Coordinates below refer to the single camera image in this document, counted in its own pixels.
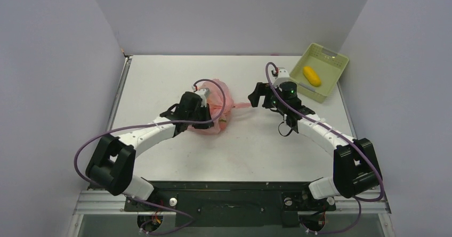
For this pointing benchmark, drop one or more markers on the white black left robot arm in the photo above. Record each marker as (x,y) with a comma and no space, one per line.
(112,163)

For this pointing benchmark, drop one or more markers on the aluminium frame rail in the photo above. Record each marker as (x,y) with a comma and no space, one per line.
(106,214)

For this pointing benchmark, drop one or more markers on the yellow fake fruit in basket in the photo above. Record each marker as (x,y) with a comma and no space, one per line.
(311,76)

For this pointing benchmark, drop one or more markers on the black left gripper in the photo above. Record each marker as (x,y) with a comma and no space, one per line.
(206,111)

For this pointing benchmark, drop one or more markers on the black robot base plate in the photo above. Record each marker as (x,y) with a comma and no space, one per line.
(233,204)

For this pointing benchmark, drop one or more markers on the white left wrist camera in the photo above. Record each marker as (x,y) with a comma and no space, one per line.
(203,93)

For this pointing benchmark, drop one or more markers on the light green plastic basket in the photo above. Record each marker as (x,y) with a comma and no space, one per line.
(328,65)

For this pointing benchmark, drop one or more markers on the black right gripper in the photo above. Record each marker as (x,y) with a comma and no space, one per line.
(266,95)

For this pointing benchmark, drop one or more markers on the pink plastic bag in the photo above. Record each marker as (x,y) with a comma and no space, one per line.
(216,103)

